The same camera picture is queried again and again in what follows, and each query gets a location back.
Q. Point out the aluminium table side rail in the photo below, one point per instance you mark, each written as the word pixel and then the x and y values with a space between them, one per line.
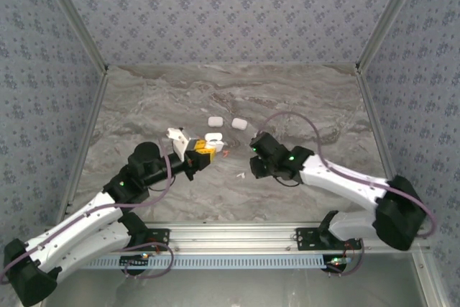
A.
pixel 85 141
pixel 375 123

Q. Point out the white earbud charging case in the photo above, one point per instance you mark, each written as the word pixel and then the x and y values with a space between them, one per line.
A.
pixel 213 138
pixel 239 123
pixel 215 121

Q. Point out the black controller board bracket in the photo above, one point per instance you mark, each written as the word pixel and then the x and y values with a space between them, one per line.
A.
pixel 336 265
pixel 131 262

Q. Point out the short aluminium frame post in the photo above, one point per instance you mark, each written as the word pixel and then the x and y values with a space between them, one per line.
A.
pixel 429 282

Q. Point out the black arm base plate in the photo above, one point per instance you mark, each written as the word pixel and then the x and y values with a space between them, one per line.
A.
pixel 305 238
pixel 161 237

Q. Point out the grey metal panel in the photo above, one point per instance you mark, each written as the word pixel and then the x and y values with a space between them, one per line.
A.
pixel 233 289

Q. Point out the wide aluminium mounting rail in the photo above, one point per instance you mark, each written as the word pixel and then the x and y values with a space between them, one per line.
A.
pixel 233 237

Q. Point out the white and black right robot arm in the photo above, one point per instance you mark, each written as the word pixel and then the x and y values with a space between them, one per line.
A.
pixel 341 186

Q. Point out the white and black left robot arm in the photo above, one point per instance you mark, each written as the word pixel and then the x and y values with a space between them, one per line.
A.
pixel 64 246

